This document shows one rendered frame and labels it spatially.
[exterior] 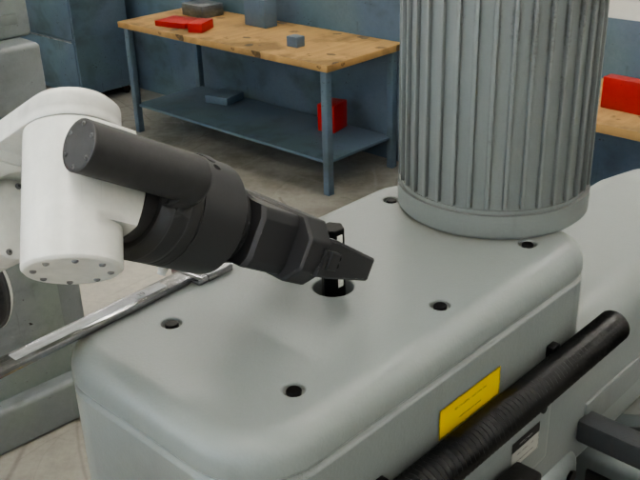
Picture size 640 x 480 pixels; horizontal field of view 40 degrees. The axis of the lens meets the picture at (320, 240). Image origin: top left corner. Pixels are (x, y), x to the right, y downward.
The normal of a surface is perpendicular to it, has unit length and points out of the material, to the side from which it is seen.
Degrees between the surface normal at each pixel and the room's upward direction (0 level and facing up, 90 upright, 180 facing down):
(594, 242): 0
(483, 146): 90
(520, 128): 90
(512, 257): 0
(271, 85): 90
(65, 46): 90
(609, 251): 0
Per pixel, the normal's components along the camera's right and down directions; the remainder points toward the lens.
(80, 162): -0.66, -0.18
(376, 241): -0.03, -0.90
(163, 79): -0.69, 0.33
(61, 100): 0.03, -0.31
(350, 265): 0.68, 0.30
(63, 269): 0.08, 0.95
